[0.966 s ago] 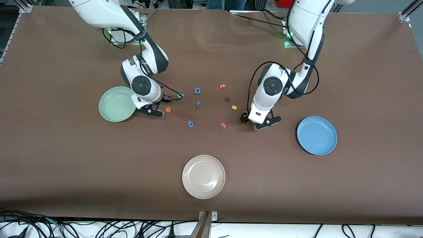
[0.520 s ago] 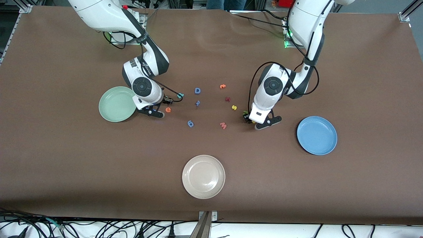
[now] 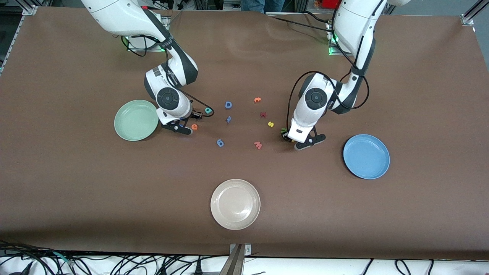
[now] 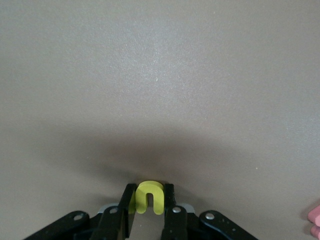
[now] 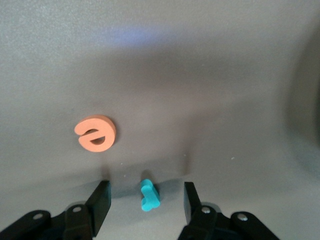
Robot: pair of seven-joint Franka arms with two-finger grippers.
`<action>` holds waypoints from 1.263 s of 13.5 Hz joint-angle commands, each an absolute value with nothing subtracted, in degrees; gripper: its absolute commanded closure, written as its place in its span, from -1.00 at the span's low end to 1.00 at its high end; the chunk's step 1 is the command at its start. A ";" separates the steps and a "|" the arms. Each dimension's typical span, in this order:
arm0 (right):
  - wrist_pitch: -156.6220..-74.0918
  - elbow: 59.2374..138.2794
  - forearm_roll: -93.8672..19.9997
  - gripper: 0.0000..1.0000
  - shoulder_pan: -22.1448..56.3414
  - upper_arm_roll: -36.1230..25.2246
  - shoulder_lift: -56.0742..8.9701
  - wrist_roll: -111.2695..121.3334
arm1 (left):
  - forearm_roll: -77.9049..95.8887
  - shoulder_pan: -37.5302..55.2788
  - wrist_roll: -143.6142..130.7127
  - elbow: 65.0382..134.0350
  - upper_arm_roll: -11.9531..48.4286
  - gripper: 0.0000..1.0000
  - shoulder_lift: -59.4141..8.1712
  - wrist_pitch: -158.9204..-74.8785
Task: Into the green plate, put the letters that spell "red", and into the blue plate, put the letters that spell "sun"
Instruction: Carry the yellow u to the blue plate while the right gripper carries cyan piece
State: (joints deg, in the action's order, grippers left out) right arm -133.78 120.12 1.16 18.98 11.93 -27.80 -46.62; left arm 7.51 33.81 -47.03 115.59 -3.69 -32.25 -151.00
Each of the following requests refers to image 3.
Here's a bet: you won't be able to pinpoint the light green plate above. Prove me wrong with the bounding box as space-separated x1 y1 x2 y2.
114 100 159 142

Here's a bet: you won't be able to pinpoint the blue plate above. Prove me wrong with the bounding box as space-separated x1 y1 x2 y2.
343 134 390 180

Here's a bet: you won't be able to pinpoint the beige plate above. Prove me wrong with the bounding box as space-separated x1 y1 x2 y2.
210 179 261 230

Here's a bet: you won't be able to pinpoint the brown table cover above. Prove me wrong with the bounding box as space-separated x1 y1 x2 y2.
0 6 489 261

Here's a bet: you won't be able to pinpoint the person legs in jeans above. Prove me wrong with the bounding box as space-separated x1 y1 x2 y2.
241 0 286 14

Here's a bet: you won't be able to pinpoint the aluminium profile bar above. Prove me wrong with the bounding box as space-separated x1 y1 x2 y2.
219 243 253 275

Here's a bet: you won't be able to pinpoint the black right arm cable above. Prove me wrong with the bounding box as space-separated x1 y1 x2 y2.
121 8 215 119

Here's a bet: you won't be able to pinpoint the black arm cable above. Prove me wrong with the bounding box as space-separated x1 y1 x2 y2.
121 8 215 119
287 0 370 128

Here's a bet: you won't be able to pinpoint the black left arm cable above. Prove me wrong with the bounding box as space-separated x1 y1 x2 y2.
287 0 370 128

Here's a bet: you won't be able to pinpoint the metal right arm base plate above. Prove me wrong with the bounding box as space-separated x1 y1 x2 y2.
126 36 170 52

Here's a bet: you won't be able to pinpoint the black cable on table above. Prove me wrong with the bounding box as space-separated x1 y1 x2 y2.
267 11 334 32

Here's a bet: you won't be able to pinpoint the black looped cable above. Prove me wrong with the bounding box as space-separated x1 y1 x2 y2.
395 259 412 275

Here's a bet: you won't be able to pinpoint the teal cable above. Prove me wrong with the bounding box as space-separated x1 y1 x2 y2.
52 250 75 266

